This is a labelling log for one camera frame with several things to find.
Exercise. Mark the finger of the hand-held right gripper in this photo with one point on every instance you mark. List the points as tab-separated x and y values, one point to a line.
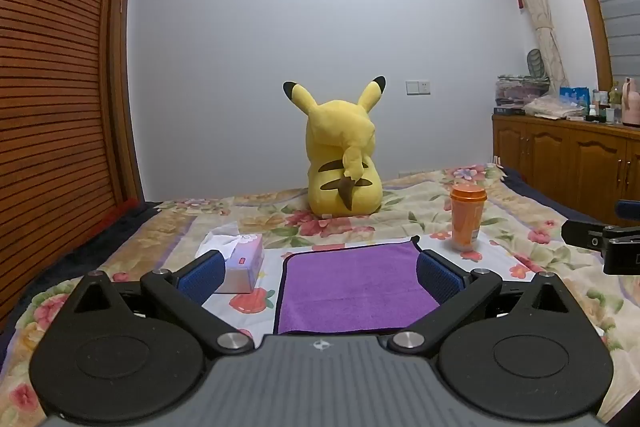
629	209
582	234

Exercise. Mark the orange plastic cup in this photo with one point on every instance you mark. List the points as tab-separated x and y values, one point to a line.
467	222

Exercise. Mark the yellow plush toy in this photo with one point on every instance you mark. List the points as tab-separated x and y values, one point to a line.
340	132

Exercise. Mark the louvered wooden wardrobe door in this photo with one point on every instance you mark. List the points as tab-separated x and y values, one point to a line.
50	82

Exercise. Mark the tissue box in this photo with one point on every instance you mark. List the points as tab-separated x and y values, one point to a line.
245	259

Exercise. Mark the green bottle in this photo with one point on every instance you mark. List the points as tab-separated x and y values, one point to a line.
615	96

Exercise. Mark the floral blanket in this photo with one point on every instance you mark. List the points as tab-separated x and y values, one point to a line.
525	227

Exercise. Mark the green hand fan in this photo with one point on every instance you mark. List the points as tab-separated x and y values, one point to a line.
536	64

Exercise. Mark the wooden window frame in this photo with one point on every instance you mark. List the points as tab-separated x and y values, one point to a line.
592	17

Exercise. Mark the purple towel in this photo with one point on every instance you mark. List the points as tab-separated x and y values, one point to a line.
350	277

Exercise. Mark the beige folded cloth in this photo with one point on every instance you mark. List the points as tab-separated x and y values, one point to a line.
550	107

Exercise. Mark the wooden cabinet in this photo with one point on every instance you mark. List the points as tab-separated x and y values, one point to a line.
565	152

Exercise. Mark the black book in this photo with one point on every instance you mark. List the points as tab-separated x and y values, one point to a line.
507	111

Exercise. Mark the white wall socket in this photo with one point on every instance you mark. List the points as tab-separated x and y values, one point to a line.
418	87

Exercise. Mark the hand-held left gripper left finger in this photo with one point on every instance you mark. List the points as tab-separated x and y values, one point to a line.
202	278

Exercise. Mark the clear bag of clothes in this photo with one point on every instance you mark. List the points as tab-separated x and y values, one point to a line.
517	89

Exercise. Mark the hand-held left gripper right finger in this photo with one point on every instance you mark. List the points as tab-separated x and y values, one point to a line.
438	277

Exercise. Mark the dark blue bed sheet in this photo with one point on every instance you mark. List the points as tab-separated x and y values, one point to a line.
545	192

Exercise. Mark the pink thermos jug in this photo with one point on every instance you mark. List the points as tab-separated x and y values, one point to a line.
632	104

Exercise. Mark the blue box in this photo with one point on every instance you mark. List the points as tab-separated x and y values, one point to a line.
575	96

